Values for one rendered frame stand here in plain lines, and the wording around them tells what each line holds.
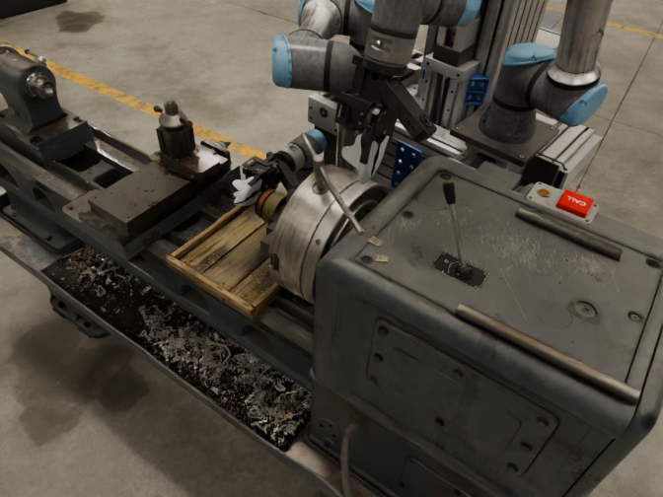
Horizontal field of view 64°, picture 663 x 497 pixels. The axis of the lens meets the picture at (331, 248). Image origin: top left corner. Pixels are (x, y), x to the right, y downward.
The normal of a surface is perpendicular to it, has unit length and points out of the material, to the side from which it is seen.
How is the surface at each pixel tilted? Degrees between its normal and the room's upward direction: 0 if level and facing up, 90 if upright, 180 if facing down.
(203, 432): 0
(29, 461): 0
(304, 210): 33
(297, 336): 0
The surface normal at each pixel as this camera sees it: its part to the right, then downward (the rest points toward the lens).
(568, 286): 0.04, -0.72
